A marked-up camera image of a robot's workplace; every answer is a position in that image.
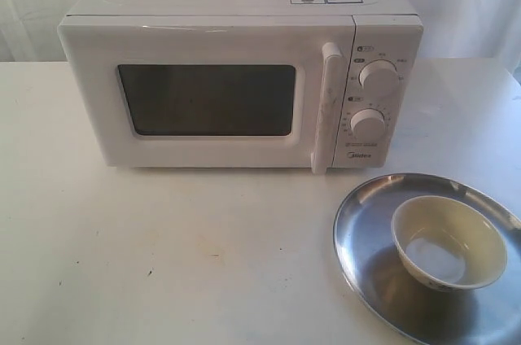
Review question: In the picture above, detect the white microwave door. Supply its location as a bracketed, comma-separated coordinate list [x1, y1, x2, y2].
[58, 15, 356, 174]

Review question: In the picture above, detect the cream ceramic bowl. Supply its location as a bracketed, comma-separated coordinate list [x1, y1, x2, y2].
[391, 195, 508, 292]

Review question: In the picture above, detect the white microwave oven body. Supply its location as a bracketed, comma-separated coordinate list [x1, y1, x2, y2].
[62, 0, 423, 169]

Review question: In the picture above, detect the lower white control knob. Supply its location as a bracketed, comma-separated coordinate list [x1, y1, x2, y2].
[350, 108, 386, 142]

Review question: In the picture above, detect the white control knob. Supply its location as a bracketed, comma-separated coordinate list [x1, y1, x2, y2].
[350, 108, 386, 142]
[359, 59, 400, 97]

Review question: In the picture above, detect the round stainless steel tray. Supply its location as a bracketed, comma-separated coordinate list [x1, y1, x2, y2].
[333, 172, 520, 344]

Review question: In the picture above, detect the upper white control knob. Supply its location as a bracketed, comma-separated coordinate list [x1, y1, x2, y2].
[359, 59, 400, 97]

